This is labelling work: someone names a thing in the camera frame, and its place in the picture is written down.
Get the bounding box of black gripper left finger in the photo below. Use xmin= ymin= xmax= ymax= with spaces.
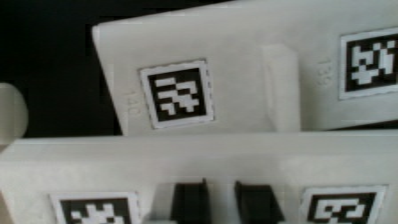
xmin=171 ymin=181 xmax=212 ymax=224

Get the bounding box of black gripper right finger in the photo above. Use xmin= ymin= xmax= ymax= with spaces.
xmin=235 ymin=182 xmax=285 ymax=224

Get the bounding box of white cabinet body box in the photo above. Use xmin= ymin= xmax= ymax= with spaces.
xmin=0 ymin=83 xmax=29 ymax=148

